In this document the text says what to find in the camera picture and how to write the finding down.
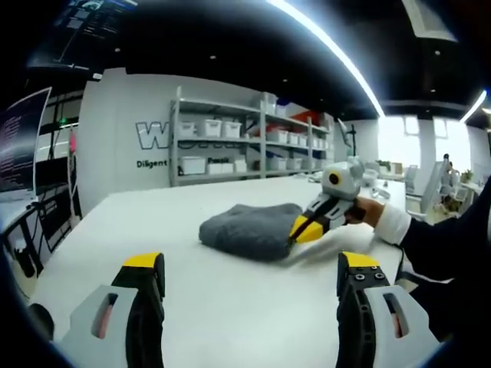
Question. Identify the clear plastic container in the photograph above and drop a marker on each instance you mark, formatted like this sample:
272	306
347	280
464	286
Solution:
270	103

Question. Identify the white linear ceiling light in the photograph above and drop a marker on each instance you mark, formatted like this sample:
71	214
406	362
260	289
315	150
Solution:
333	48
475	107

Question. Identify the grey metal shelving rack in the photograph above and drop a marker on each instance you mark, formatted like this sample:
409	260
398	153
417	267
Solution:
263	153

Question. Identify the white ceiling air vent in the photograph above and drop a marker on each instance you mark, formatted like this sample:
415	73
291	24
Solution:
429	19

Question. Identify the black desk frame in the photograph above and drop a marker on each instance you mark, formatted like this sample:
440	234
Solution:
57	214

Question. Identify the person's right hand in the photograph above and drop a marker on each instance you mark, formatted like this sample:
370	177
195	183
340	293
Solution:
370	212

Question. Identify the dark large display screen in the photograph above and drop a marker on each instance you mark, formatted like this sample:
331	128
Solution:
88	27

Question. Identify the group of white storage boxes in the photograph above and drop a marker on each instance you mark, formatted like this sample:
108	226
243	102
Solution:
213	128

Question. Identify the green potted plant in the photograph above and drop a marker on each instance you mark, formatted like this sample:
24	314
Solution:
466	176

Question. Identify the curved monitor with text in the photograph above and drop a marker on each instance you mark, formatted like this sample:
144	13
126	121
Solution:
19	145

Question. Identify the grey towel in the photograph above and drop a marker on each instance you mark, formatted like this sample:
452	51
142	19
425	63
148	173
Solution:
245	230

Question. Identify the black desk monitor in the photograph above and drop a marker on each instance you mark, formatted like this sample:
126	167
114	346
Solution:
53	174

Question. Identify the pink object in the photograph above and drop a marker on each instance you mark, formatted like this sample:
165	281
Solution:
73	142

